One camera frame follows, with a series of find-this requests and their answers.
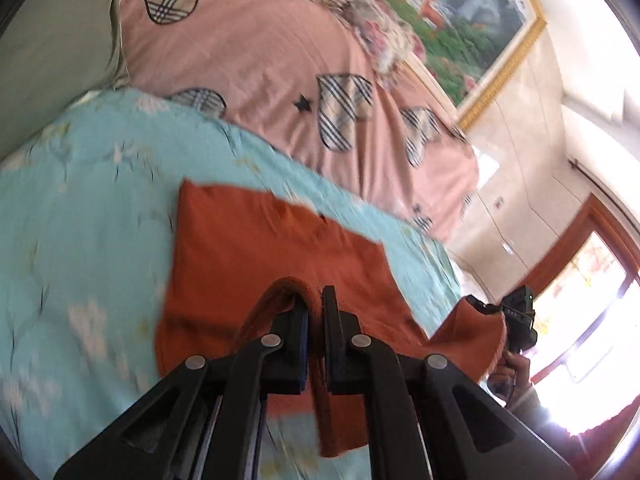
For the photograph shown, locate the orange knit sweater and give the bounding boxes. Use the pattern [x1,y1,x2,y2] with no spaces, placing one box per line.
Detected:
[152,179,508,460]

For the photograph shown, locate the person's right hand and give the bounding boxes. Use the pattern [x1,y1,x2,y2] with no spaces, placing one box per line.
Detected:
[487,350,532,404]

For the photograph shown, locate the white wardrobe doors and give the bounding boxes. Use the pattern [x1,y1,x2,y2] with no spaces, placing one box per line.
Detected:
[446,32,590,299]

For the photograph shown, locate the turquoise floral bed sheet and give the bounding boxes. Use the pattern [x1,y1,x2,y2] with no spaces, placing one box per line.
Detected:
[1,90,460,479]

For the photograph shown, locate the white floral pillow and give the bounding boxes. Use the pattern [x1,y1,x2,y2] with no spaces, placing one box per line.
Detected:
[310,0,426,77]

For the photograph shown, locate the gold-framed landscape painting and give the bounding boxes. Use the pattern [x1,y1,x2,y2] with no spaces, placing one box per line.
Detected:
[384,0,546,130]

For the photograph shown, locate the pink plaid-heart duvet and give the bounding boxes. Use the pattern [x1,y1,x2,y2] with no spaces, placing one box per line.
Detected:
[119,0,478,241]

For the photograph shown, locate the green pillow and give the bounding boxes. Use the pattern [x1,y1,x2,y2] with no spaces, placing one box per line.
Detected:
[1,0,128,156]

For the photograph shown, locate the brown wooden door frame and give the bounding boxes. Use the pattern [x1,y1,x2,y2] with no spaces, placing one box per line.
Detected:
[508,192,640,386]

